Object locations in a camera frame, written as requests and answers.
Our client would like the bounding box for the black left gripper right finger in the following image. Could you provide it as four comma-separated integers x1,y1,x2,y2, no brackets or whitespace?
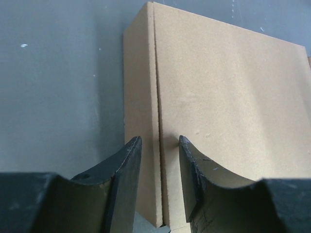
179,136,311,233

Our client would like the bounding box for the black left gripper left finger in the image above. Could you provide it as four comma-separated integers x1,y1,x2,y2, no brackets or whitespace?
0,136,142,233

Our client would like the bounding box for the brown cardboard box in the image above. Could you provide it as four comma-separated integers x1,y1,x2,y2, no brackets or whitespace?
123,2,311,233

